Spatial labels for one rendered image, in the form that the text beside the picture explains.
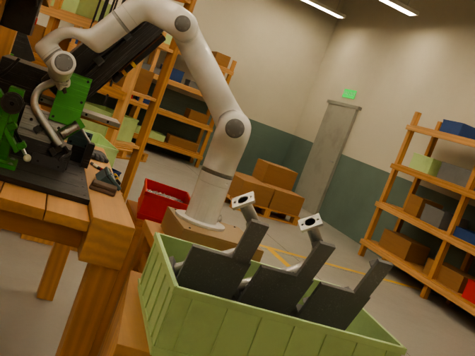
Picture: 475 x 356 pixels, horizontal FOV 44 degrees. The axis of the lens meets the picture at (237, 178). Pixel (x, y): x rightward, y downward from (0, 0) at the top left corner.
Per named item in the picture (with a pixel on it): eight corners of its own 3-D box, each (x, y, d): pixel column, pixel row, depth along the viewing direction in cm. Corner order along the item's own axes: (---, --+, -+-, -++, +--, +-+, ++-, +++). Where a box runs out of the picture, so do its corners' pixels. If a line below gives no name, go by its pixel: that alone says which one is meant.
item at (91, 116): (115, 126, 267) (117, 119, 267) (118, 131, 252) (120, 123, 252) (28, 96, 254) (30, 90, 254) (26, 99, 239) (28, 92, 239)
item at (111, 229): (95, 173, 328) (104, 148, 326) (121, 271, 188) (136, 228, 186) (71, 166, 323) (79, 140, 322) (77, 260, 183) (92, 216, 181)
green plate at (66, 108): (74, 130, 241) (89, 83, 244) (76, 128, 234) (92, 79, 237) (46, 121, 238) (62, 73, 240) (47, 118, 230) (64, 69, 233)
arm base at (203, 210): (213, 220, 227) (229, 175, 225) (232, 235, 210) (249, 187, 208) (168, 208, 218) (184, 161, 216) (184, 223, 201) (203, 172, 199)
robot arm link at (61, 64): (42, 65, 209) (59, 86, 211) (44, 56, 197) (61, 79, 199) (61, 52, 212) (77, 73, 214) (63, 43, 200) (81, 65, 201)
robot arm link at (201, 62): (226, 150, 206) (225, 147, 222) (256, 135, 206) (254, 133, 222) (161, 20, 201) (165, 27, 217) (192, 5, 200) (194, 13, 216)
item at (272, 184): (271, 209, 965) (287, 167, 957) (297, 226, 897) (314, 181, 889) (209, 192, 904) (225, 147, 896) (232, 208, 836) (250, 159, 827)
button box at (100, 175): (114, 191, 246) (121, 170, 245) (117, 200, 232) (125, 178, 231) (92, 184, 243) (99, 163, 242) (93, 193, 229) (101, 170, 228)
